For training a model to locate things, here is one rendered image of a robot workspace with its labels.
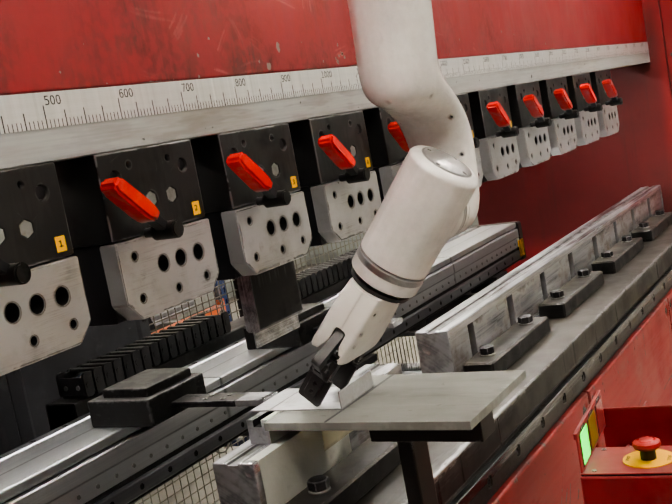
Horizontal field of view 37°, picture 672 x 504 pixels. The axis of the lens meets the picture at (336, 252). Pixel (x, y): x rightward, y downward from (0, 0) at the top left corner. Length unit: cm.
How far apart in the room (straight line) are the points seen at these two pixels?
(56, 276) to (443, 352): 86
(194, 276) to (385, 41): 32
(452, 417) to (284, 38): 52
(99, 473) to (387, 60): 64
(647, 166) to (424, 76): 222
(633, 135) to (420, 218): 221
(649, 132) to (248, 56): 218
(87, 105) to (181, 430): 62
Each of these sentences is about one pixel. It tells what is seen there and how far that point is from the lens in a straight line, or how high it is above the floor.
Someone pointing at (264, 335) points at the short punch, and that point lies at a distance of 122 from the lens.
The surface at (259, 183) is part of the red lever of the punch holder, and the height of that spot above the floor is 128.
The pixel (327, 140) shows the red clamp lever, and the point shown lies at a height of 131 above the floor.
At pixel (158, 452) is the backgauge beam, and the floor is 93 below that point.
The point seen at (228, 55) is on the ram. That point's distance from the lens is 117.
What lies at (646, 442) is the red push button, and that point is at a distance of 150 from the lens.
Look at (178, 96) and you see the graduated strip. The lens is 108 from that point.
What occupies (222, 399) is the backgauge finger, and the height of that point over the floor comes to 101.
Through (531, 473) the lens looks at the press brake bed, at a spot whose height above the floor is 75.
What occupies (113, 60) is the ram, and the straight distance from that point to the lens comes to 101.
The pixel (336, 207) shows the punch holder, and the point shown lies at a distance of 131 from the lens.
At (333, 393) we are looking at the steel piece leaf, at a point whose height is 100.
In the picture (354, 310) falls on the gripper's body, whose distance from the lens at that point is 112.
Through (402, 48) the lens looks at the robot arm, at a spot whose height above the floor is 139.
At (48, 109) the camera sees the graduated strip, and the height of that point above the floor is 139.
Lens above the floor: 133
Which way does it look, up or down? 7 degrees down
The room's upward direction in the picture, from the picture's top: 11 degrees counter-clockwise
